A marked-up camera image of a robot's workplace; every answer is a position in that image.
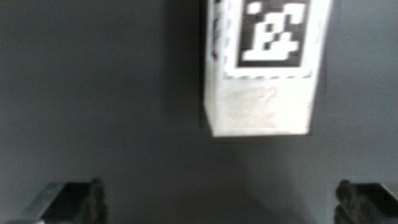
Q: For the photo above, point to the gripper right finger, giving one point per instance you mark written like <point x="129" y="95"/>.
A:
<point x="367" y="204"/>

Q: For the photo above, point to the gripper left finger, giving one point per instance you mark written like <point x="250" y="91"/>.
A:
<point x="68" y="204"/>

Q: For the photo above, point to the white leg with tag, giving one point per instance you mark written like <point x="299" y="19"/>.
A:
<point x="266" y="42"/>

